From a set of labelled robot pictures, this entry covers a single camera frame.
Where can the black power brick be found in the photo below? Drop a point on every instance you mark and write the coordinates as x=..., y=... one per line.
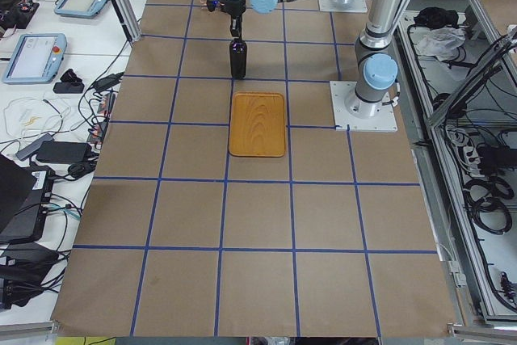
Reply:
x=63, y=152

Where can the blue teach pendant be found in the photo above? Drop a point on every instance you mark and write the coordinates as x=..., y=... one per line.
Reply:
x=36, y=59
x=86, y=9

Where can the black laptop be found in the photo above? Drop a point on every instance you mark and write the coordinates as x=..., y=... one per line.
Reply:
x=24, y=193

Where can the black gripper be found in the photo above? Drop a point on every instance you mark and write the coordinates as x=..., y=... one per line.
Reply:
x=233, y=7

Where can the blue teach pendant far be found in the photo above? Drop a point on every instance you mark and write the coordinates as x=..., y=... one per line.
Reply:
x=86, y=9

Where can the dark wine bottle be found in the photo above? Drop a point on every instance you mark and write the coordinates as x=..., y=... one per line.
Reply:
x=238, y=58

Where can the wooden tray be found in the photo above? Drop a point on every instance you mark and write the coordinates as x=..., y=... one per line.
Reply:
x=257, y=125

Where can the white crumpled cloth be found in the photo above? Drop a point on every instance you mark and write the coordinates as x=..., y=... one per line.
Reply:
x=441, y=43

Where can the blue teach pendant near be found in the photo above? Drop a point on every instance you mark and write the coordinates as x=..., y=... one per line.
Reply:
x=36, y=59

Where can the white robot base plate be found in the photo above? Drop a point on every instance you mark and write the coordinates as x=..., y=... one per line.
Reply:
x=351, y=113

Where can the black webcam on stand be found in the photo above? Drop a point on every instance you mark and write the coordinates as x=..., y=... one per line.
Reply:
x=69, y=83

